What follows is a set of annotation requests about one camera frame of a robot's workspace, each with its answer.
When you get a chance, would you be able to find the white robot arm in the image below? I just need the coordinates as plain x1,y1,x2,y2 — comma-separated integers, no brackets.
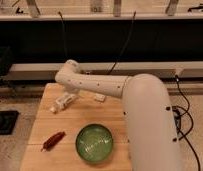
55,60,183,171

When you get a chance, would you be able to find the black floor mat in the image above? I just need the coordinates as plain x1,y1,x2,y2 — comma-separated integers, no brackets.
0,110,19,135

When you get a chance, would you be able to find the green ceramic bowl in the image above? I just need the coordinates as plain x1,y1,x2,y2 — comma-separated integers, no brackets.
75,124,114,164

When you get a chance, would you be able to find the black hanging cable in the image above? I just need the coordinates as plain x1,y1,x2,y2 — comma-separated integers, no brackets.
106,10,138,76
57,11,69,62

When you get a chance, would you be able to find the right black hanging cable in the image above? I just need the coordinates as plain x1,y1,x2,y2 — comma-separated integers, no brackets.
106,10,138,76

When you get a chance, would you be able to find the red chili pepper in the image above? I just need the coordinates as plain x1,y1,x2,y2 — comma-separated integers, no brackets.
42,131,66,150

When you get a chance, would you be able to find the left black hanging cable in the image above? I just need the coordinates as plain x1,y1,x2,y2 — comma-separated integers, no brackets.
57,11,69,62

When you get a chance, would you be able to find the small white object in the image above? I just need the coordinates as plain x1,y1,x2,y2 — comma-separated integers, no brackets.
93,94,106,103

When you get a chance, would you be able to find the black floor cable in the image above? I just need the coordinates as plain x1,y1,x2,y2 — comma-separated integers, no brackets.
171,74,203,171

